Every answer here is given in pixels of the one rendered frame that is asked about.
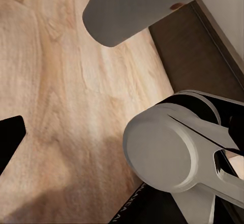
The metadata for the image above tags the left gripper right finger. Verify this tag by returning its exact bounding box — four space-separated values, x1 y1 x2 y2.
229 115 244 155

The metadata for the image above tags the trash can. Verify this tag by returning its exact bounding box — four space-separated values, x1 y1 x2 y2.
82 0 194 47

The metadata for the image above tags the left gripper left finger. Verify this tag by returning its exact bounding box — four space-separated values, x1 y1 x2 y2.
0 115 26 175

